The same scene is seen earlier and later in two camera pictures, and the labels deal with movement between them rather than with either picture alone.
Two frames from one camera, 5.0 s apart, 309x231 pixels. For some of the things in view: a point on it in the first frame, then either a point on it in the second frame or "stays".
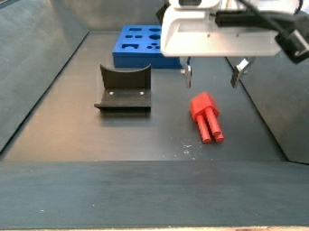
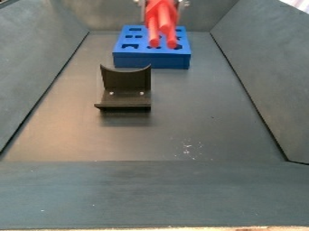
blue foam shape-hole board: (138, 49) stays
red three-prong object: (204, 109) → (162, 16)
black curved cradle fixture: (127, 89) stays
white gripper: (192, 34) → (142, 4)
